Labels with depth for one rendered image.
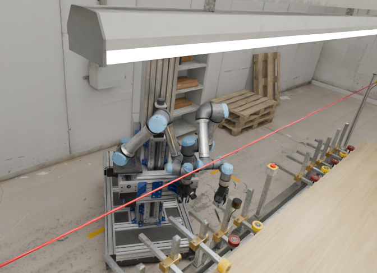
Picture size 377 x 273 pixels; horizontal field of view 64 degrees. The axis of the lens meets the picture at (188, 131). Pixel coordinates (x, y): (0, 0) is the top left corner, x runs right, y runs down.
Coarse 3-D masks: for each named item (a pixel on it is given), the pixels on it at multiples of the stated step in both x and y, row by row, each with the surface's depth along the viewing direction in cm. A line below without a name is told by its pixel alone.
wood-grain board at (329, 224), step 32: (352, 160) 324; (320, 192) 265; (352, 192) 271; (288, 224) 224; (320, 224) 228; (352, 224) 233; (256, 256) 194; (288, 256) 197; (320, 256) 201; (352, 256) 204
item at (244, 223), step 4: (220, 208) 241; (224, 208) 239; (232, 216) 233; (236, 216) 232; (244, 220) 229; (244, 224) 227; (248, 224) 226; (248, 228) 225; (252, 232) 222; (256, 232) 220
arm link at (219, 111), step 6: (216, 108) 215; (222, 108) 216; (210, 114) 214; (216, 114) 216; (222, 114) 217; (210, 120) 223; (216, 120) 221; (222, 120) 224; (210, 126) 229; (216, 126) 229; (210, 132) 234; (210, 138) 240; (210, 144) 245; (210, 150) 251
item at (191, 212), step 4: (192, 212) 228; (192, 216) 228; (196, 216) 225; (200, 216) 226; (200, 220) 222; (208, 228) 218; (212, 228) 216; (212, 232) 216; (224, 236) 211; (224, 240) 209; (228, 244) 207; (232, 248) 205
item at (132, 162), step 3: (132, 156) 236; (129, 159) 235; (132, 159) 237; (135, 159) 241; (129, 162) 235; (132, 162) 237; (135, 162) 240; (123, 165) 235; (126, 165) 235; (129, 165) 236; (132, 165) 238; (135, 165) 241; (123, 168) 236; (126, 168) 236; (129, 168) 237
